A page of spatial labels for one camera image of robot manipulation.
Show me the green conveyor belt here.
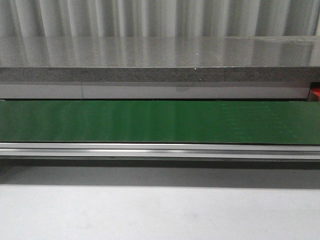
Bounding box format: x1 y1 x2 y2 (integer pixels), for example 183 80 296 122
0 100 320 145

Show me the grey speckled stone counter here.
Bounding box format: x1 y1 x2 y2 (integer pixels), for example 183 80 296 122
0 36 320 100

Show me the red object behind counter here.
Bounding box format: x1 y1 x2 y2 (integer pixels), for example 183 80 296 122
308 87 320 102

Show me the white pleated curtain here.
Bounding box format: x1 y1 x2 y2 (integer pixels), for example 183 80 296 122
0 0 320 37

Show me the aluminium conveyor frame rail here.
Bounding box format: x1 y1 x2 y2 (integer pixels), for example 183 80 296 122
0 142 320 162

